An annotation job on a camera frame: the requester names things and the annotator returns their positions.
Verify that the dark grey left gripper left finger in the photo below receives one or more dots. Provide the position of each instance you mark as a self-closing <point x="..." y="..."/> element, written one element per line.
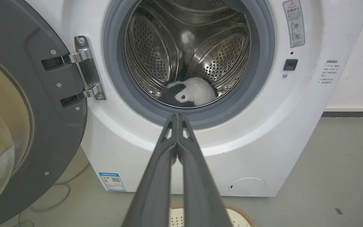
<point x="156" y="189"/>

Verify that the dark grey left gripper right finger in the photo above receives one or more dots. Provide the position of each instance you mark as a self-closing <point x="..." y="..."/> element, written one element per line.
<point x="200" y="192"/>

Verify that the black and white plush toy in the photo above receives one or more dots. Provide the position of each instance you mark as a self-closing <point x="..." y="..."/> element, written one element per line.
<point x="191" y="93"/>

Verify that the white laundry basket brown rim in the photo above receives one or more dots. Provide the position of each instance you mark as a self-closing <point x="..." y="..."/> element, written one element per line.
<point x="241" y="219"/>

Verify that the white front-load washing machine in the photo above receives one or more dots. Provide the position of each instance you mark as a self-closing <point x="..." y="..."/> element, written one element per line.
<point x="263" y="126"/>

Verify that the grey round washing machine door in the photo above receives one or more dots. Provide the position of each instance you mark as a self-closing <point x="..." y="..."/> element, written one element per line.
<point x="27" y="110"/>

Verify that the blue energy label sticker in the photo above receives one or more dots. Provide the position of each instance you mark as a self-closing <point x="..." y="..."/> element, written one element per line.
<point x="112" y="181"/>

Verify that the chrome door hinge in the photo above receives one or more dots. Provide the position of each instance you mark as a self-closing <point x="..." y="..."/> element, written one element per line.
<point x="87" y="67"/>

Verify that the warning label sticker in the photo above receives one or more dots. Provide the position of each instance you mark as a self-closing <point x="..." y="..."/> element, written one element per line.
<point x="294" y="23"/>

